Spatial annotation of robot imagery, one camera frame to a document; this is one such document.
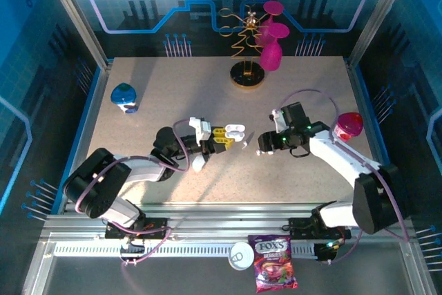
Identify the white earbud charging case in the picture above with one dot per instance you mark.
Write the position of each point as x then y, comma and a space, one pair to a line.
235, 131

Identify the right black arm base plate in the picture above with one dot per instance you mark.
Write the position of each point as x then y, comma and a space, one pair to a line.
300, 227

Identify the purple Fox's candy bag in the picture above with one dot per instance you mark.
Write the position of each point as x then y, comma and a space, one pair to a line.
274, 264

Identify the aluminium front frame rail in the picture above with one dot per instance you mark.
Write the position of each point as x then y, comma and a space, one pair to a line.
224, 217

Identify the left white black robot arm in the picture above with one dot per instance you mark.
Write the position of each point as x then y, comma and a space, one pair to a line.
145, 170

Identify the pink wine glass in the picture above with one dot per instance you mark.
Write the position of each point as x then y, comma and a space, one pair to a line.
273, 7
271, 56

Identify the white pull-tab can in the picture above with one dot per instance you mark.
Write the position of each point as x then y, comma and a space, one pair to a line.
241, 255

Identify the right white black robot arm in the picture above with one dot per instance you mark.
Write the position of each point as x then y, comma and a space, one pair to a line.
331, 153

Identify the blue white cup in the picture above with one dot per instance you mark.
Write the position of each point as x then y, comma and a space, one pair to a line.
122, 96

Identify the red pink plastic cup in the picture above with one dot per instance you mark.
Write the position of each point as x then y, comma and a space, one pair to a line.
348, 124

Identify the aluminium frame post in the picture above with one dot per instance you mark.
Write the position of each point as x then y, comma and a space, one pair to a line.
74, 11
380, 11

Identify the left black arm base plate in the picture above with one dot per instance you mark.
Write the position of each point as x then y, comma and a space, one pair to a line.
155, 226

